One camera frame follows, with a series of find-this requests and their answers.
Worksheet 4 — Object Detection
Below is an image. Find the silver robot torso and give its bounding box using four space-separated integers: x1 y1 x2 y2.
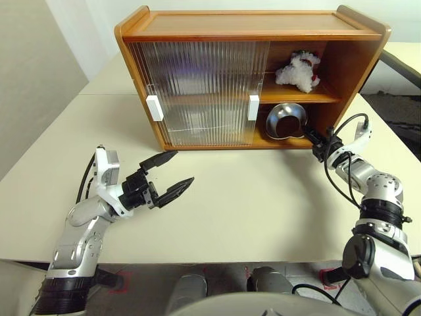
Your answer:
164 289 382 316

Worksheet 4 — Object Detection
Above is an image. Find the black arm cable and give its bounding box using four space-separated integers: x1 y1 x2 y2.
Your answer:
75 153 99 205
324 113 369 208

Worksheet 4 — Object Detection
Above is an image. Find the wooden cabinet with shelf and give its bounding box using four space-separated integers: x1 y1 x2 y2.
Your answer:
114 5 392 151

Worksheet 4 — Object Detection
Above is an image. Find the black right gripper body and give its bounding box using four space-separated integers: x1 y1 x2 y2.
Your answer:
312 136 343 163

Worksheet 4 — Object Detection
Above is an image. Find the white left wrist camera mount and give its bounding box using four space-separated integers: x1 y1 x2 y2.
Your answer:
93 144 135 219

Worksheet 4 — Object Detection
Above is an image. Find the ribbed clear sliding door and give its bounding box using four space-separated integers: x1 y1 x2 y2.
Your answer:
126 41 256 147
146 41 271 147

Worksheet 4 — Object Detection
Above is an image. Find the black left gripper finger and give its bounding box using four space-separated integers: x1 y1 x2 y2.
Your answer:
139 150 178 172
157 176 195 209

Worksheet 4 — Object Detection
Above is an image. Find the thin black loose cable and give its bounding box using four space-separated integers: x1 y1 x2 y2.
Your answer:
291 276 351 303

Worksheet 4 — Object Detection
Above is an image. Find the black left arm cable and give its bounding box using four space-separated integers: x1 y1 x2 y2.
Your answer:
75 153 99 205

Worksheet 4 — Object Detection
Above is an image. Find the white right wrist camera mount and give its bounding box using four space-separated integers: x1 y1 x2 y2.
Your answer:
330 118 374 165

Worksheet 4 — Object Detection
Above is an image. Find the white plush toy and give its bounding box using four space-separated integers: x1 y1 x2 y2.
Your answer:
274 49 322 95

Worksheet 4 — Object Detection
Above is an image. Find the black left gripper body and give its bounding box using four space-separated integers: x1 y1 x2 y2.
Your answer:
120 171 159 211

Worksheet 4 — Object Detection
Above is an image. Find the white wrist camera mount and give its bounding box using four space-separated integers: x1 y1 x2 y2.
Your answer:
330 118 374 165
93 144 135 219

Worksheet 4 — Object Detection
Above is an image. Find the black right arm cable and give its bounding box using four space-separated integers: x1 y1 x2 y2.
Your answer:
324 113 369 208

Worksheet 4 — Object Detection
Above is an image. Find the metal bowl with handle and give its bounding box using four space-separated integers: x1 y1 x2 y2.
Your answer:
264 102 309 141

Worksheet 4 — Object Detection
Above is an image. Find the black table leg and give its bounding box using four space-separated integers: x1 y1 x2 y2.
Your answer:
324 265 349 286
95 266 124 289

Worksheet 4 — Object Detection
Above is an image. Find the white door handle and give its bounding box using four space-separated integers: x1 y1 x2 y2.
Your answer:
248 94 260 121
145 94 164 122

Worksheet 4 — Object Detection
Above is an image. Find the beige table with black frame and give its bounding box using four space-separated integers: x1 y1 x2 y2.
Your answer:
359 41 421 96

